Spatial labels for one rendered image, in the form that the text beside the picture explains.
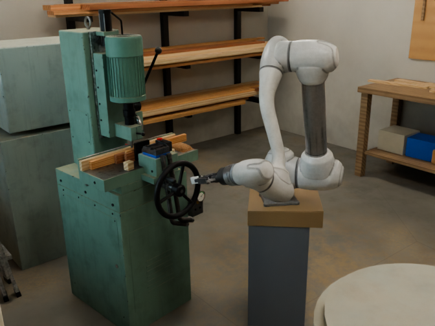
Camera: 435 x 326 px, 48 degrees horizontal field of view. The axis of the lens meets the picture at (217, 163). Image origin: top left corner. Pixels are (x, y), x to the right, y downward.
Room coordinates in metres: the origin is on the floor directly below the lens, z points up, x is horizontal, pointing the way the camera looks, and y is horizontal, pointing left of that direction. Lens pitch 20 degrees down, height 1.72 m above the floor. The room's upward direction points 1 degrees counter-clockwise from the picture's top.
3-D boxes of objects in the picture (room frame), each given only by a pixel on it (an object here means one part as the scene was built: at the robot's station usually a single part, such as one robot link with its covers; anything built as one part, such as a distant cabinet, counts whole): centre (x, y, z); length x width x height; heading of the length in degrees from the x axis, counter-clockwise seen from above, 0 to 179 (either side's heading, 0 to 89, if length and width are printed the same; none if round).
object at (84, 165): (2.41, 0.44, 0.92); 0.60 x 0.02 x 0.05; 136
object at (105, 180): (2.32, 0.35, 0.87); 0.61 x 0.30 x 0.06; 136
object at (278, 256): (2.33, -0.31, 0.30); 0.30 x 0.30 x 0.60; 84
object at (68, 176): (2.48, 0.52, 0.76); 0.57 x 0.45 x 0.09; 46
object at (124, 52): (2.39, 0.43, 1.35); 0.18 x 0.18 x 0.31
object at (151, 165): (2.27, 0.29, 0.91); 0.15 x 0.14 x 0.09; 136
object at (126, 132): (2.41, 0.45, 1.03); 0.14 x 0.07 x 0.09; 46
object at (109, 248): (2.47, 0.52, 0.36); 0.58 x 0.45 x 0.71; 46
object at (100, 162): (2.44, 0.39, 0.92); 0.62 x 0.02 x 0.04; 136
